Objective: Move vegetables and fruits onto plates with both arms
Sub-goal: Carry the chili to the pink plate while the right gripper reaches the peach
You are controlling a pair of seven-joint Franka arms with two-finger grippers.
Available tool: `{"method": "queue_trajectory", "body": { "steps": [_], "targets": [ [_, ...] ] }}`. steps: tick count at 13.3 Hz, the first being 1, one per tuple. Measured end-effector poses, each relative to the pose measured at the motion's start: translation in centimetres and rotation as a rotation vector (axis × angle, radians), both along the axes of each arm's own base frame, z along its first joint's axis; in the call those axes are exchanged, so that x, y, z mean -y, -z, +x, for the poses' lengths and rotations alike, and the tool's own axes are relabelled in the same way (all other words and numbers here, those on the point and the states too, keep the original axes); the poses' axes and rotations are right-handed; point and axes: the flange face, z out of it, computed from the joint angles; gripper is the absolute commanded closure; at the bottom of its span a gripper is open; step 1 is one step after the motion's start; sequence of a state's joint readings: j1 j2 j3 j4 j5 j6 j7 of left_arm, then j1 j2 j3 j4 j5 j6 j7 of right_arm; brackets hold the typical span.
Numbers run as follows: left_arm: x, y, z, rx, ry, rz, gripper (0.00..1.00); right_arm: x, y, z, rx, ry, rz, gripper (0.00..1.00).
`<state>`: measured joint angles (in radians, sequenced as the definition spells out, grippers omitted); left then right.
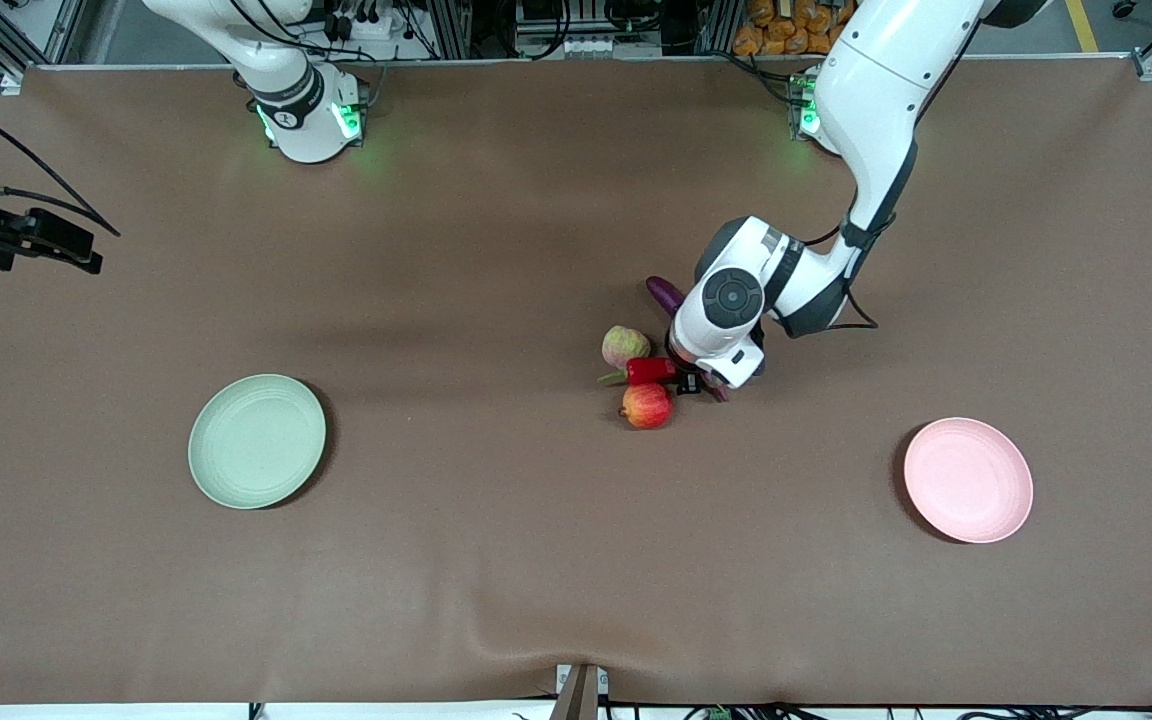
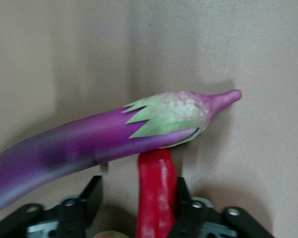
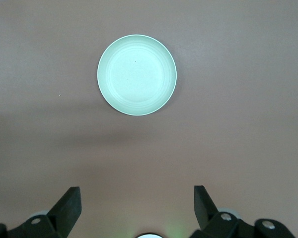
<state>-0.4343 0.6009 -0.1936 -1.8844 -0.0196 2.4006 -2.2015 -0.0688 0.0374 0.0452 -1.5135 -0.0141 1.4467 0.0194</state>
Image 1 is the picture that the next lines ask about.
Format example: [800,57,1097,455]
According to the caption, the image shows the yellow pink peach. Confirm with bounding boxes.
[602,325,652,369]

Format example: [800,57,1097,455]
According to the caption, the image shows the pale green round plate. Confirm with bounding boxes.
[188,374,327,510]

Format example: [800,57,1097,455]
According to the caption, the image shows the purple eggplant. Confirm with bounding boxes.
[645,276,731,403]

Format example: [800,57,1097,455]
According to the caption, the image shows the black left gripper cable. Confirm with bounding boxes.
[771,215,880,336]

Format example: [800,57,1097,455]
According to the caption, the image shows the metal table edge bracket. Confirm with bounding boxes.
[554,663,609,720]

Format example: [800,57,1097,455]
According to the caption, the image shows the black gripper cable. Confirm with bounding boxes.
[0,90,122,238]
[771,215,880,336]

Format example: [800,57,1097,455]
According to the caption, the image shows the grey electronics box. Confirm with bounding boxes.
[514,0,619,58]

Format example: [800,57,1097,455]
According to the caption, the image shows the brown table cover cloth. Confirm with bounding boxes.
[0,58,1152,707]

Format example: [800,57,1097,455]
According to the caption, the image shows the red apple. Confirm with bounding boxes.
[619,382,674,430]

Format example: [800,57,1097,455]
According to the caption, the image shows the red chili pepper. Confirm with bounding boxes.
[597,357,679,387]

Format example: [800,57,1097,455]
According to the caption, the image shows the bag of orange snacks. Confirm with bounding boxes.
[733,0,852,57]

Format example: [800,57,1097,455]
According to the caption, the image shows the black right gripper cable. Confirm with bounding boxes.
[0,90,122,238]

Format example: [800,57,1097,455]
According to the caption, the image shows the pink round plate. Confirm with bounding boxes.
[903,417,1034,544]

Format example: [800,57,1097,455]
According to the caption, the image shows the white power strip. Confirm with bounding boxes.
[324,0,407,41]

